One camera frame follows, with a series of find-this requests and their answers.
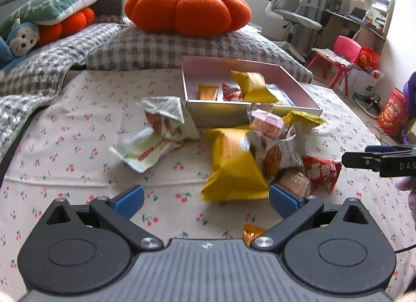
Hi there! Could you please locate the large yellow snack bag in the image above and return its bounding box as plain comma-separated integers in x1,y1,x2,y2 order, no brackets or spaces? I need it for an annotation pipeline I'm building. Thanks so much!
201,126,269,202

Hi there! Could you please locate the red white candy packet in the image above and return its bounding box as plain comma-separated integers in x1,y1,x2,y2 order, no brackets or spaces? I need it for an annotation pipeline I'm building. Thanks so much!
222,83,243,101

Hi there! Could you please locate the gold bar snack wrapper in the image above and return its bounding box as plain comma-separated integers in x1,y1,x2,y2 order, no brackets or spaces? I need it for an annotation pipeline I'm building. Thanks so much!
197,84,219,101

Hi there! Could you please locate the clear blue label packet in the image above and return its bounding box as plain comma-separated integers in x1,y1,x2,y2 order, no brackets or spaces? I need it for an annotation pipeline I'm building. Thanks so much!
266,84,295,107

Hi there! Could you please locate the small clear pastry packet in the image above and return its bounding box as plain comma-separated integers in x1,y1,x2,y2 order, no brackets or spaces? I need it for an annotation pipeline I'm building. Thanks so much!
278,168,311,197

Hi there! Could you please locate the red gift bag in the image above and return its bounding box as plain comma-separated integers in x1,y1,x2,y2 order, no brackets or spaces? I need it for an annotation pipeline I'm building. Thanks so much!
377,87,407,138

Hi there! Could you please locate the red snack packet right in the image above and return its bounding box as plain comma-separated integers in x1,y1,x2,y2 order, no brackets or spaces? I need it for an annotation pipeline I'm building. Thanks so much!
302,156,342,192

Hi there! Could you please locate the orange white small packet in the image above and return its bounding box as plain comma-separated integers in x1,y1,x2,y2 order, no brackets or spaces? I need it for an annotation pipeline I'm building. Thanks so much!
242,224,266,246

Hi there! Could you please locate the white flat snack packet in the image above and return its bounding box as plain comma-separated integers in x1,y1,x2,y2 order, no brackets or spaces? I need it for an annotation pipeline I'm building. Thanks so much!
109,127,184,173

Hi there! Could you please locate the white walnut snack packet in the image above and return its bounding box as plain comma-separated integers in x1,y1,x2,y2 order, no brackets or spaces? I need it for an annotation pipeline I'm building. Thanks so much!
245,123,306,184

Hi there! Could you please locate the cherry print cloth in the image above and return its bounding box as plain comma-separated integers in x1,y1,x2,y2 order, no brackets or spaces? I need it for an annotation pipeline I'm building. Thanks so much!
1,70,415,300

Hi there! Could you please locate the small yellow snack bag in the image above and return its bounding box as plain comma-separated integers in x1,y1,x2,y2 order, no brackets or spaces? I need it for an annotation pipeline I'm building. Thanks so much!
282,110,327,129

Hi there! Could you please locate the pink snack packet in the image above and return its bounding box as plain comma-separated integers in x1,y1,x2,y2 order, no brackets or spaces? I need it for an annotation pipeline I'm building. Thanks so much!
250,109,287,139

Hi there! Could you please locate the pink plastic kids chair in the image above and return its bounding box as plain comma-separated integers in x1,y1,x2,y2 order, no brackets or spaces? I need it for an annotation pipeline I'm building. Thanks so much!
307,35,362,95

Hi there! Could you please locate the white triangular snack packet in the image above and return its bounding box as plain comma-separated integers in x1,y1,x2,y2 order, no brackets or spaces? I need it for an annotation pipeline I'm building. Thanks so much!
136,96,199,142

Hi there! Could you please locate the wooden desk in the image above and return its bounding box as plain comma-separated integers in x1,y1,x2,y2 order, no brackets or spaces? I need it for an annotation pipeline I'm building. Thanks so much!
317,0,395,54

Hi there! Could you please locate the pink cardboard box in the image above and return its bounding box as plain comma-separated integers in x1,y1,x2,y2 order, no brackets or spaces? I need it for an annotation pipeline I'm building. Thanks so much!
182,56,322,128

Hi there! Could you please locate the grey checkered blanket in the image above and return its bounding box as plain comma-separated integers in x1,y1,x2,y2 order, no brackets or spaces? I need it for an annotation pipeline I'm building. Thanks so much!
1,23,122,157

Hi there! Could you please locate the grey checkered quilted pillow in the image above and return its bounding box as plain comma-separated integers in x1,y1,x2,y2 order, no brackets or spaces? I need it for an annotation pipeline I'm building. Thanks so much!
86,25,313,83

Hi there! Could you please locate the white office chair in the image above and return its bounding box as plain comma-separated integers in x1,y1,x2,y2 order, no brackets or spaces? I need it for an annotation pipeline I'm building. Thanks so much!
265,0,322,63

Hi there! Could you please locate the small orange plush cushion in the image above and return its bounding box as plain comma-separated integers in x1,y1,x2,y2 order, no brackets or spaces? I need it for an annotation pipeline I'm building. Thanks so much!
35,7,95,47

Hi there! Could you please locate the blue monkey plush toy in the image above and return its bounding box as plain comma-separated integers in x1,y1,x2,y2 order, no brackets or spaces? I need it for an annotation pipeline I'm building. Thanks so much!
1,18,40,77

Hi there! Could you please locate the orange pumpkin plush cushion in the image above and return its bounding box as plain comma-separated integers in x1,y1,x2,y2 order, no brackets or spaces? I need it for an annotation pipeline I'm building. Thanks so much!
124,0,252,37

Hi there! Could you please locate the green snowflake pillow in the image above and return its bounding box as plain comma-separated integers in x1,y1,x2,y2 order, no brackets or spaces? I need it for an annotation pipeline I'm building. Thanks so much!
1,0,98,37

